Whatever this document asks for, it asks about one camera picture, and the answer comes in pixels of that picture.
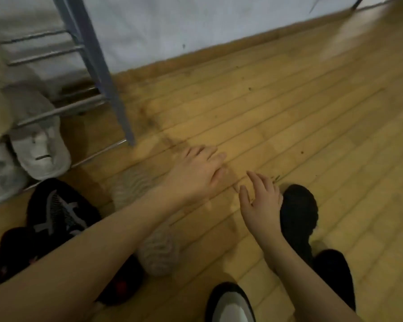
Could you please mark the person's left hand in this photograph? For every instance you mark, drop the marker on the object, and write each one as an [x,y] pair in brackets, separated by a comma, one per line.
[191,177]

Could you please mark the person's right hand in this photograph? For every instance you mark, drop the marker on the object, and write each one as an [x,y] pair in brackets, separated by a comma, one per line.
[263,214]

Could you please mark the person's left little finger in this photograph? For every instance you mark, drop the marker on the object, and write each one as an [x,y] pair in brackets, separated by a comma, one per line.
[193,151]

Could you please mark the person's right thumb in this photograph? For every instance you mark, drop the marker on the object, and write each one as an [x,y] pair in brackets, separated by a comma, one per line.
[245,197]

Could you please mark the person's left middle finger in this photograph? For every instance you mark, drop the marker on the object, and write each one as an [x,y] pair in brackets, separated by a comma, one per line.
[218,158]

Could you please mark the person's right forearm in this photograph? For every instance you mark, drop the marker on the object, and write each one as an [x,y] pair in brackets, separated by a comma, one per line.
[302,281]

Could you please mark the person's left forearm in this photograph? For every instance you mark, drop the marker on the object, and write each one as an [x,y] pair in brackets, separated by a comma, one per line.
[87,254]

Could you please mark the black fuzzy slipper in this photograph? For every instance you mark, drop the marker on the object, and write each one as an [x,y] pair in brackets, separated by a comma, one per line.
[335,278]
[299,217]

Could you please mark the beige knit slipper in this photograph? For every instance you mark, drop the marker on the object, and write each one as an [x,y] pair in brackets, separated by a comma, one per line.
[157,251]

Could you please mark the black and white shoe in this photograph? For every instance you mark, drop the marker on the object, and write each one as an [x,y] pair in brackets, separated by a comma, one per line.
[230,305]

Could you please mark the grey metal shoe rack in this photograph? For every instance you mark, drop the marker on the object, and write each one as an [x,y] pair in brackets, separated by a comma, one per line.
[99,67]

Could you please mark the black sneaker with white stripes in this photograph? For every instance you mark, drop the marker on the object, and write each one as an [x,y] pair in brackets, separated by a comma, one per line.
[58,207]
[15,254]

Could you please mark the black shoe with red mark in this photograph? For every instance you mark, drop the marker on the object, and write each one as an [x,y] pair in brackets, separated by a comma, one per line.
[122,283]

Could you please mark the dark metal furniture leg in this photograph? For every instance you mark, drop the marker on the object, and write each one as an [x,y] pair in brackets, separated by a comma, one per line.
[358,2]

